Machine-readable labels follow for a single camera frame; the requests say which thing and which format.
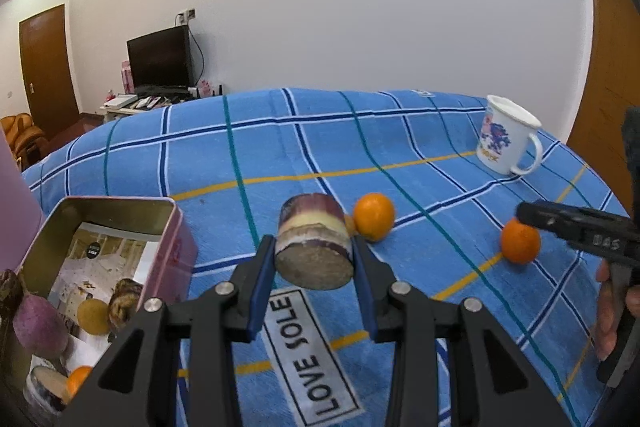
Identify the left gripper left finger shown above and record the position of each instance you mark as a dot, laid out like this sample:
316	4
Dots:
135	383

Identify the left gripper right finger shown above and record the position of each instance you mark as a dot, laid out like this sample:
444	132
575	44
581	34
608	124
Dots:
491	382

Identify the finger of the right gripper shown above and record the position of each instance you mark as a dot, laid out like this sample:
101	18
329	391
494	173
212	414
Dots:
548	216

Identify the orange fruit front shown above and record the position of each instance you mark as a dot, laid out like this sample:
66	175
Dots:
75	380

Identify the orange fruit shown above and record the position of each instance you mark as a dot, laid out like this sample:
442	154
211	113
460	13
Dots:
374	216
75	380
519	243

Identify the small dark dried fruit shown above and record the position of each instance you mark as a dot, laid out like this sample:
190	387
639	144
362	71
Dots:
123	304

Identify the brown longan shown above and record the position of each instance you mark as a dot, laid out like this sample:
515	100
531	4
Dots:
350	225
92	317

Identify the cut sugarcane piece front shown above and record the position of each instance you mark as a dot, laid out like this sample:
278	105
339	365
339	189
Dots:
46	388

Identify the cut sugarcane piece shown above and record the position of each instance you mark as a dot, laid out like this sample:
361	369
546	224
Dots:
46	388
313	247

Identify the dark brown mangosteen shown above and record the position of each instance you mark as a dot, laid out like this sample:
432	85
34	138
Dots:
11	293

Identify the cut sugarcane piece back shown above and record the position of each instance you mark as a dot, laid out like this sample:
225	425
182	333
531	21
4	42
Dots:
313	247

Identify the person's right hand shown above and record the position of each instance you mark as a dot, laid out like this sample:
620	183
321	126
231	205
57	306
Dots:
605	330

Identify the orange fruit back right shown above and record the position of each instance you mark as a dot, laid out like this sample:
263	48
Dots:
519	243

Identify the pink metal tin box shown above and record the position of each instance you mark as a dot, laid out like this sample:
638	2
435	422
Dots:
169	278

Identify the white printed mug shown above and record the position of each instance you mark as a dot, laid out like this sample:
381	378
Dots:
506	132

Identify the paper leaflet in tin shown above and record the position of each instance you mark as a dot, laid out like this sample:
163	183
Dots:
98	257

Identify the wooden door right side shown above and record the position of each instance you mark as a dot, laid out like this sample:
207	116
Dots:
612	86

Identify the blue plaid tablecloth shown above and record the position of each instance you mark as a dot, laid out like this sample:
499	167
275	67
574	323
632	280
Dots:
231	162

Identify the pink cylindrical container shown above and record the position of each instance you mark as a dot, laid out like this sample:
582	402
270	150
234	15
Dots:
20	214

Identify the orange fruit back left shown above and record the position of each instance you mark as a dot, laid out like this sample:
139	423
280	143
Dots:
374	216

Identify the orange leather armchair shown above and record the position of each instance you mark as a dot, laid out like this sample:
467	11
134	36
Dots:
27	142

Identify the white TV stand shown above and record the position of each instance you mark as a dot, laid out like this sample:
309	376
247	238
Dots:
124	105

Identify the brown wooden door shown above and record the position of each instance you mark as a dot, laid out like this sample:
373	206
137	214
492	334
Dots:
46	71

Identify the black television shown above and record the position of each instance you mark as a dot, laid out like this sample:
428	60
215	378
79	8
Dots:
162	59

